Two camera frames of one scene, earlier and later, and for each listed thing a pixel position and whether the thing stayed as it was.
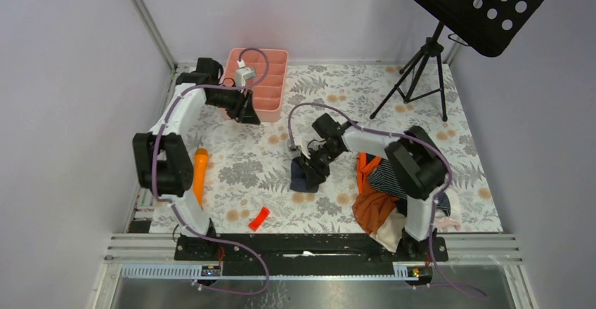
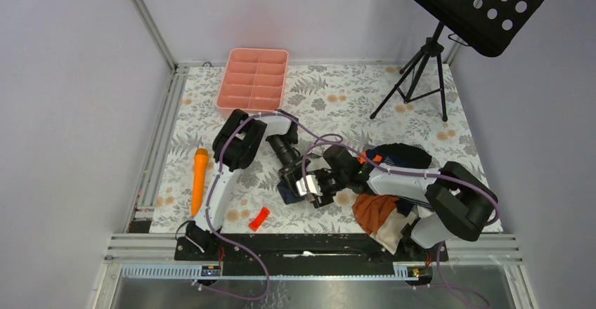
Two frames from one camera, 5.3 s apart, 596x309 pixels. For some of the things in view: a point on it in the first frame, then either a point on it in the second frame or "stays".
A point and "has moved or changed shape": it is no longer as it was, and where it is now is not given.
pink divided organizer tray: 268,90 stays
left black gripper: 244,112 to 290,175
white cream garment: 390,229 stays
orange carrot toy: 200,163 stays
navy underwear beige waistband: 299,178 has moved or changed shape
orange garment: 370,207 stays
